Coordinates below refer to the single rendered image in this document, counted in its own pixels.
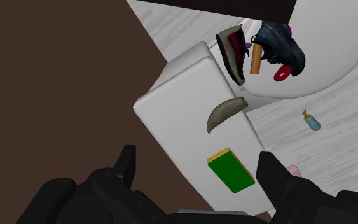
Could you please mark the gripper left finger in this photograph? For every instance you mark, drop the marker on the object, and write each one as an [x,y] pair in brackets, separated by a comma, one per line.
[104,195]

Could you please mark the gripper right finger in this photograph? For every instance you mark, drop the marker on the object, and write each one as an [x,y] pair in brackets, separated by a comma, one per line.
[293,195]

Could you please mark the pink object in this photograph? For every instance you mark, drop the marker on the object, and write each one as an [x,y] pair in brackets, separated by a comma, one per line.
[294,170]

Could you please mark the green and yellow sponge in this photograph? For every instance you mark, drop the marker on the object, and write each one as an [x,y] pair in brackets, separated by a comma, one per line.
[232,173]

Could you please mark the blue bottle with orange pump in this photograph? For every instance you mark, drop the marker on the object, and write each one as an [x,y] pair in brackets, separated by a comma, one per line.
[312,121]

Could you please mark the grey curved seal figure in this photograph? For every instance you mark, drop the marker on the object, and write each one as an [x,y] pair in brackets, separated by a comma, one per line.
[223,113]

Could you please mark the orange cylinder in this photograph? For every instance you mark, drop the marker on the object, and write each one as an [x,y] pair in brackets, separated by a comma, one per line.
[255,62]

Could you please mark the dark blue sneaker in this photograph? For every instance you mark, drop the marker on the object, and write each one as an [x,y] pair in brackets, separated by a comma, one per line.
[279,46]

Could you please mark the red and black sneaker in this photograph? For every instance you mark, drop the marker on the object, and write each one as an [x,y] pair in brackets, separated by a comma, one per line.
[234,54]

